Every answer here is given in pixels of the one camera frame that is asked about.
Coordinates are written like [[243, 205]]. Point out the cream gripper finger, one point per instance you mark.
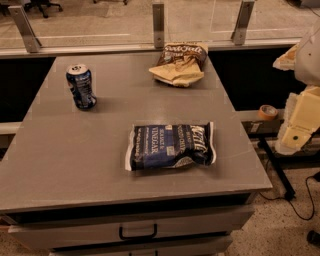
[[287, 60], [301, 120]]

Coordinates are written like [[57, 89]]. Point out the blue chip bag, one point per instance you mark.
[[170, 146]]

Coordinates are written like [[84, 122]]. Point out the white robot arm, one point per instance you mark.
[[307, 63]]

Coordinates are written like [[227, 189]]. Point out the brown chip bag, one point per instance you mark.
[[180, 64]]

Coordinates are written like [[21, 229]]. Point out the roll of tape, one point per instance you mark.
[[267, 112]]

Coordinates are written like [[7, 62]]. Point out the black table leg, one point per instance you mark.
[[290, 193]]

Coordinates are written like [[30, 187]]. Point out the grey lower drawer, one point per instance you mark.
[[203, 246]]

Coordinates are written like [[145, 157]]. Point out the grey drawer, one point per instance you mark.
[[105, 230], [203, 246]]

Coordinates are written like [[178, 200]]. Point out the blue soda can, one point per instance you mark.
[[79, 79]]

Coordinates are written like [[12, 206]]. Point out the black office chair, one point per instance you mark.
[[42, 5]]

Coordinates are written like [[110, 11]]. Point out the grey upper drawer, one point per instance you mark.
[[105, 230]]

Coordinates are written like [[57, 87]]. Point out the right metal railing bracket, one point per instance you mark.
[[239, 34]]

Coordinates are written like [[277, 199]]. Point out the metal railing bracket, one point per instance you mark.
[[158, 24], [32, 44], [239, 34]]

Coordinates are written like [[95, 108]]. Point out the middle metal railing bracket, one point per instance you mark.
[[158, 24]]

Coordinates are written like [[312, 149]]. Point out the black drawer handle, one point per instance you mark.
[[138, 233]]

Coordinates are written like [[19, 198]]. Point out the left metal railing bracket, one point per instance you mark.
[[32, 44]]

